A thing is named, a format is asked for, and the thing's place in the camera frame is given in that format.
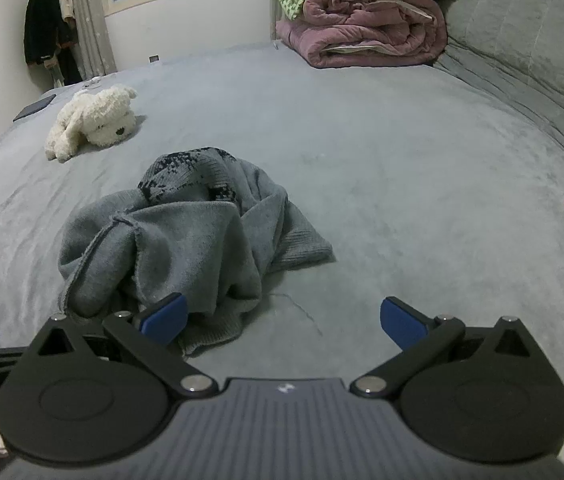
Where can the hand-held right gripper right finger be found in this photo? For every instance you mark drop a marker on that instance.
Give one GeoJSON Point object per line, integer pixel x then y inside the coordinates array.
{"type": "Point", "coordinates": [401, 322]}

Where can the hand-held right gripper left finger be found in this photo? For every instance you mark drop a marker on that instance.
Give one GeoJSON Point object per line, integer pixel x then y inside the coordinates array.
{"type": "Point", "coordinates": [164, 317]}

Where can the grey knitted sweater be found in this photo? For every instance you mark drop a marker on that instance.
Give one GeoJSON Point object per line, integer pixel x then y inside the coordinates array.
{"type": "Point", "coordinates": [187, 240]}

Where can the white plush dog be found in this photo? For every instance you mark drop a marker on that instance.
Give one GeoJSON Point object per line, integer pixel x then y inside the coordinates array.
{"type": "Point", "coordinates": [107, 115]}

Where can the black smartphone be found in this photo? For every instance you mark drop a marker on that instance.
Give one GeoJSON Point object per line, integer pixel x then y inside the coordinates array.
{"type": "Point", "coordinates": [34, 107]}

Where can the pink folded quilt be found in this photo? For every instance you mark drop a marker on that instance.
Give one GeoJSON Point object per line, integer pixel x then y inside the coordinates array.
{"type": "Point", "coordinates": [361, 25]}

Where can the grey curtain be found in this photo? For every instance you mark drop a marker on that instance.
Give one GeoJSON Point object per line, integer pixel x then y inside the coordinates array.
{"type": "Point", "coordinates": [89, 20]}

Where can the grey padded headboard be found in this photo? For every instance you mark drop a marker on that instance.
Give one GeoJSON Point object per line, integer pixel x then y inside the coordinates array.
{"type": "Point", "coordinates": [526, 35]}

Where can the black hanging jacket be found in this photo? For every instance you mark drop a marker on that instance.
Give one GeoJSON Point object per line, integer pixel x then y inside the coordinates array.
{"type": "Point", "coordinates": [42, 25]}

